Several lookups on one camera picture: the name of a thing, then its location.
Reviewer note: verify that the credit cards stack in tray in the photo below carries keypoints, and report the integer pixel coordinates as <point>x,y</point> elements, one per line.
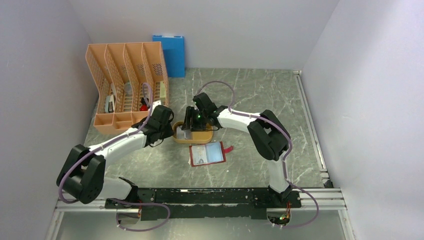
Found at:
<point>180,134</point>

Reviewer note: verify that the orange plastic file organizer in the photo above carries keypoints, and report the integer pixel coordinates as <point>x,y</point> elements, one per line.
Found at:
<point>124,69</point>

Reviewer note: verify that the white stapler in organizer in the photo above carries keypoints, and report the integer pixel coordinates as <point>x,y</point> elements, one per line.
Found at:
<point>109,104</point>

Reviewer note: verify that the black red item in organizer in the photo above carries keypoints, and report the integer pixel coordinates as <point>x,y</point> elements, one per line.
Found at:
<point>144,104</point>

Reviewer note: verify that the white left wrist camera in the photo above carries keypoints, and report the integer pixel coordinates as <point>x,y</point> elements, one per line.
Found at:
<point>156,103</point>

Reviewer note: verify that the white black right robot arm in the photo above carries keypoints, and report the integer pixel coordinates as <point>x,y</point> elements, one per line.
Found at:
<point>271,140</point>

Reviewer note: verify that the blue plastic box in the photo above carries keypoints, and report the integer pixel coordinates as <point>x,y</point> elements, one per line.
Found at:
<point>173,47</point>

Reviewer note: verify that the beige eraser block in organizer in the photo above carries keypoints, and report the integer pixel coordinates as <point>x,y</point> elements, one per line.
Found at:
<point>162,91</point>

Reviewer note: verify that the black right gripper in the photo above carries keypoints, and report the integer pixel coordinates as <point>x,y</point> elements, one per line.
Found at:
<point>189,116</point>

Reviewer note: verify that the silver VIP credit card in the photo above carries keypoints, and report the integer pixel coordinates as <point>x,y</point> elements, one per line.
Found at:
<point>199,155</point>

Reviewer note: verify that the red leather card holder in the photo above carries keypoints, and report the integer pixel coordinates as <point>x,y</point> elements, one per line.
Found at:
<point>216,153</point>

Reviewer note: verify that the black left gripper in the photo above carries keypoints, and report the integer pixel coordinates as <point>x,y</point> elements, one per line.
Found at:
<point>169,132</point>

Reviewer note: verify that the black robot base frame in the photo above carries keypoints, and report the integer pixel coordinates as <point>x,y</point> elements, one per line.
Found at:
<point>178,203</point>

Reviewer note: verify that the yellow oval tray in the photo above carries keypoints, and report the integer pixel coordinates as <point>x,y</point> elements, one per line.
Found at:
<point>198,137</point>

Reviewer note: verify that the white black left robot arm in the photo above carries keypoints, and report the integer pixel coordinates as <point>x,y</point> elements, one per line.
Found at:
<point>82,177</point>

